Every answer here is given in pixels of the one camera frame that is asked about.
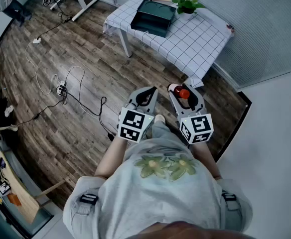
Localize black cable from white desk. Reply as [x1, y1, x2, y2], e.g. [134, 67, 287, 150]
[37, 0, 74, 41]

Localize small framed picture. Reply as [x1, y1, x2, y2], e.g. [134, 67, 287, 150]
[0, 181, 11, 196]

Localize small orange object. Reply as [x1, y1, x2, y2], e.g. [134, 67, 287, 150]
[6, 193, 22, 207]

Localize small red object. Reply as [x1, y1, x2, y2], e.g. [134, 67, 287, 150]
[167, 83, 190, 100]

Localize person's grey trousers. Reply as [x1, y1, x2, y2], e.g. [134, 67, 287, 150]
[145, 120, 177, 140]

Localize white metal-frame desk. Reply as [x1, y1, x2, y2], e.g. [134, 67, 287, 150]
[31, 0, 100, 22]

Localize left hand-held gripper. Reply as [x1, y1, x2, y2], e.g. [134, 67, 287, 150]
[117, 86, 159, 143]

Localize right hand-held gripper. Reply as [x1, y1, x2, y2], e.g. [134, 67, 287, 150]
[169, 83, 214, 145]

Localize wooden side desk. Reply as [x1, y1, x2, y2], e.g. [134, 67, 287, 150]
[0, 120, 40, 224]

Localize person's left forearm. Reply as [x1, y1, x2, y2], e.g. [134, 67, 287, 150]
[95, 135, 129, 179]

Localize dark green box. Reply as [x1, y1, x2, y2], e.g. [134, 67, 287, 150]
[130, 0, 177, 38]

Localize black cable with adapter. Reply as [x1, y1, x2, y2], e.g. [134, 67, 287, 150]
[60, 86, 115, 142]

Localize table with white checked tablecloth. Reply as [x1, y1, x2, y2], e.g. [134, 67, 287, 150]
[103, 0, 236, 88]

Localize green potted plant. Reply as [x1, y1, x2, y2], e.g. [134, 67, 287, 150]
[171, 0, 207, 21]

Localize glass partition with blinds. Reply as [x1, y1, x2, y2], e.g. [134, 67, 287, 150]
[190, 0, 291, 90]

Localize person's grey floral shirt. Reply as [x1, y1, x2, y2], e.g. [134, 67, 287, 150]
[62, 120, 254, 239]

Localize white power strip with plugs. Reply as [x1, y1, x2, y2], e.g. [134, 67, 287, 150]
[56, 81, 67, 96]

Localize black strap buckle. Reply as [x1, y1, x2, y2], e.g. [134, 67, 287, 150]
[79, 193, 99, 206]
[221, 192, 237, 202]

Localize person's right forearm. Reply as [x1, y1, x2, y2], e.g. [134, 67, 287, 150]
[190, 140, 223, 181]

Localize thin black floor cable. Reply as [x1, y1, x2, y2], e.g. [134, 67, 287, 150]
[0, 97, 67, 132]

